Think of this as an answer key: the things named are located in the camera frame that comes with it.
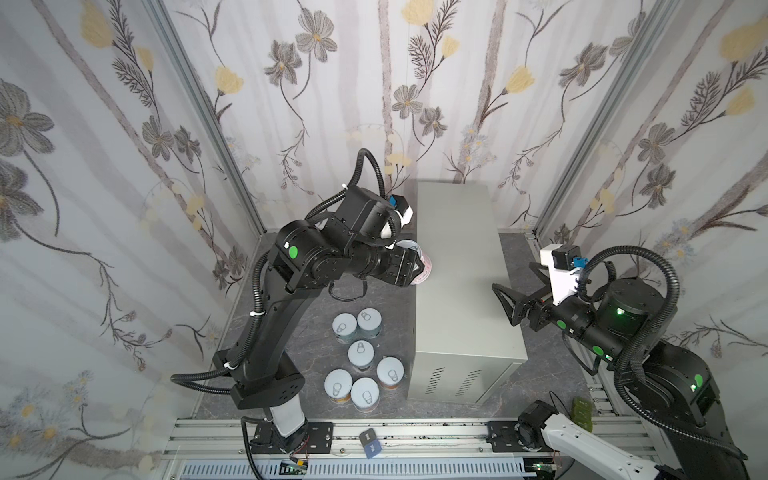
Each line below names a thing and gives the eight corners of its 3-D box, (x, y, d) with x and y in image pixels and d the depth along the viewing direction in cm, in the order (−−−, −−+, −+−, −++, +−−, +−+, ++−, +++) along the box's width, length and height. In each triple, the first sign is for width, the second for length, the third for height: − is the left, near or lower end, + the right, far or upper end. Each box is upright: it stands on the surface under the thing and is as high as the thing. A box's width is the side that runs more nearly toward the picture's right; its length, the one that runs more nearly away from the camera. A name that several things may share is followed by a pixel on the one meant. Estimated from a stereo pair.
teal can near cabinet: (358, 338, 93) (356, 330, 88) (359, 315, 98) (358, 307, 94) (381, 338, 93) (380, 330, 88) (381, 316, 98) (381, 307, 94)
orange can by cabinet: (376, 390, 83) (376, 383, 78) (377, 363, 88) (376, 355, 83) (403, 390, 83) (404, 383, 78) (403, 363, 88) (404, 355, 83)
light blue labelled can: (332, 345, 92) (329, 336, 87) (335, 321, 97) (333, 312, 92) (356, 345, 92) (354, 336, 87) (358, 321, 97) (356, 312, 92)
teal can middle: (348, 369, 86) (346, 363, 82) (350, 346, 91) (348, 339, 87) (373, 369, 86) (373, 363, 82) (374, 346, 91) (374, 339, 87)
